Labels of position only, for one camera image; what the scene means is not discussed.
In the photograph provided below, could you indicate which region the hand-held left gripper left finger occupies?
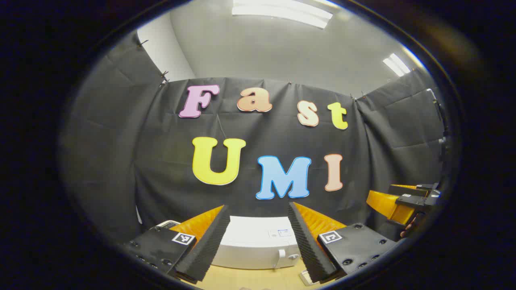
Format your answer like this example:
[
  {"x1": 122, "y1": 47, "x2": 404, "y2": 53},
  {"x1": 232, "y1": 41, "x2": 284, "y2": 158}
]
[{"x1": 123, "y1": 205, "x2": 231, "y2": 284}]

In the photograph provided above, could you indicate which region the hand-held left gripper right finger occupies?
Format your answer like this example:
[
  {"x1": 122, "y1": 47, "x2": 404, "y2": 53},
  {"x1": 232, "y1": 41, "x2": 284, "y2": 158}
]
[{"x1": 287, "y1": 201, "x2": 397, "y2": 284}]

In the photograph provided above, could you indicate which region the white microwave oven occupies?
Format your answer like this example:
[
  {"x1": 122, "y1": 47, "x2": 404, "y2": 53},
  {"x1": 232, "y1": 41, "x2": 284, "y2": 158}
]
[{"x1": 212, "y1": 215, "x2": 301, "y2": 269}]

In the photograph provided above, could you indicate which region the white rectangular tray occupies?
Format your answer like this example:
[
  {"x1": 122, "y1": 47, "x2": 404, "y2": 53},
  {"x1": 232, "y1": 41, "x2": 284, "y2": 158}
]
[{"x1": 299, "y1": 269, "x2": 320, "y2": 286}]

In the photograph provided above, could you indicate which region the small ceiling light panel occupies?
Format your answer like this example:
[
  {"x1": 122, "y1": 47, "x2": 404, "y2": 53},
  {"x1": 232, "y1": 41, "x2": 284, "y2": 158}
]
[{"x1": 382, "y1": 53, "x2": 412, "y2": 77}]

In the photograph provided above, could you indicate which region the long ceiling light panel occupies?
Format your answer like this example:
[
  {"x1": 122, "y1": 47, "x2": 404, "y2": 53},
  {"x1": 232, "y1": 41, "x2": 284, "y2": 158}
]
[{"x1": 232, "y1": 0, "x2": 333, "y2": 29}]

